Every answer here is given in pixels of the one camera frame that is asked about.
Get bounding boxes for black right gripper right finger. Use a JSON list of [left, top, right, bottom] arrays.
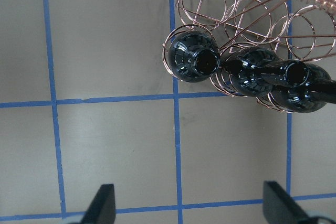
[[263, 181, 313, 224]]

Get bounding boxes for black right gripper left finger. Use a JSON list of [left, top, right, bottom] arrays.
[[81, 184, 116, 224]]

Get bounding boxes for dark wine bottle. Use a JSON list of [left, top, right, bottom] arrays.
[[166, 31, 220, 82], [222, 47, 279, 97]]

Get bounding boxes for dark wine bottle end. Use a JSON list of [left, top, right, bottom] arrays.
[[265, 63, 335, 113]]

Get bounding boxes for copper wire bottle basket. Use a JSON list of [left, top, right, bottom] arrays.
[[162, 0, 335, 113]]

